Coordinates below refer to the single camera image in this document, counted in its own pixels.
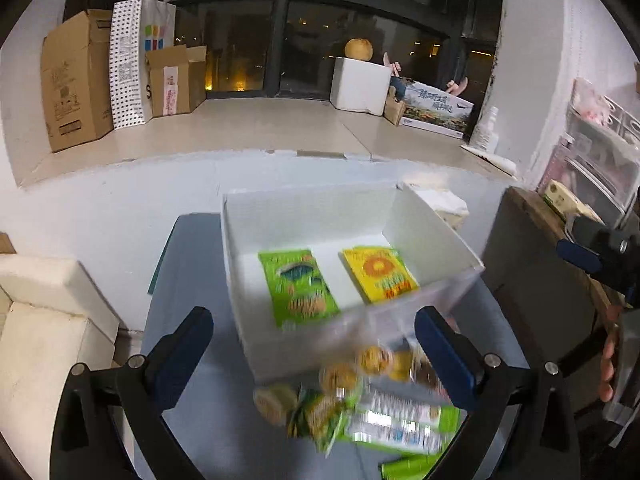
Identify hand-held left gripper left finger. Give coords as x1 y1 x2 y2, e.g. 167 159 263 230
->
50 306 216 480

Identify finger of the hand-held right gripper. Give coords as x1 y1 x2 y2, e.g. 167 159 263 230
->
556 230 640 307

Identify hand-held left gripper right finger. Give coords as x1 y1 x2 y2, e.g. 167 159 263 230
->
414 306 583 480

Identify round brown pastry packet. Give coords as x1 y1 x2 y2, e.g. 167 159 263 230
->
412 350 441 391

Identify round yellow pastry packet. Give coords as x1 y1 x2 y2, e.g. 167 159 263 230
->
357 344 393 376
390 350 416 383
320 362 362 396
252 382 300 426

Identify white green long packet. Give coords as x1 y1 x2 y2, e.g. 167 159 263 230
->
345 417 451 456
360 387 463 428

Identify yellow sunflower snack packet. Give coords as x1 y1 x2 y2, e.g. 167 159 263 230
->
341 245 420 305

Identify plain green snack packet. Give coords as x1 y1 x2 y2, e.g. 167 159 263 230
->
381 454 443 480

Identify green biscuit packet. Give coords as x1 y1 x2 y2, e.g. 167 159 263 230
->
257 249 341 330

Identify white cardboard box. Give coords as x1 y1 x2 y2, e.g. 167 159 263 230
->
220 180 486 386

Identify person's right hand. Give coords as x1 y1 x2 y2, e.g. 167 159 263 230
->
599 304 623 403

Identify grey white speaker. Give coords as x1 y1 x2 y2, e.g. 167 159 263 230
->
565 212 607 243

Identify yellow green carton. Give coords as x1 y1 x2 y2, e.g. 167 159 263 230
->
544 180 603 221

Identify plastic drawer unit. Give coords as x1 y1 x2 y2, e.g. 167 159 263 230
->
537 77 640 226

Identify rolled white paper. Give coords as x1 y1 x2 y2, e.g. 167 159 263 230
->
460 144 516 173

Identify cream sofa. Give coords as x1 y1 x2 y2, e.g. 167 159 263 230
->
0 252 121 480

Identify white plastic bottle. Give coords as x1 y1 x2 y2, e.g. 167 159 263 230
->
471 106 500 153

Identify printed gift box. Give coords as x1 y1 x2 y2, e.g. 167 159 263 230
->
400 77 475 139

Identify small brown carton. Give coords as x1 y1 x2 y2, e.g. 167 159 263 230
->
384 85 407 126

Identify cardboard box pink label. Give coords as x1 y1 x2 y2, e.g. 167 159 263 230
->
146 45 193 118

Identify open cardboard box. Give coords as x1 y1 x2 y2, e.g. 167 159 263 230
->
186 45 207 111

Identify white foam box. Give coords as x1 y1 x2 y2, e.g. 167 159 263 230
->
330 56 392 115

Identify tall cardboard box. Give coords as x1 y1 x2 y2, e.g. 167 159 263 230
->
41 9 115 153

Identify polka dot paper bag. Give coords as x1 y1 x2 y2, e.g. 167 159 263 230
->
109 0 153 131

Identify pomelo fruit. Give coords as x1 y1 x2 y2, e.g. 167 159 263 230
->
344 38 374 61

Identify white bag coloured squares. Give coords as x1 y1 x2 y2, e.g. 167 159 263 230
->
140 0 177 121

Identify black window frame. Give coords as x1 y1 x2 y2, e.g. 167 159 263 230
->
165 0 501 101

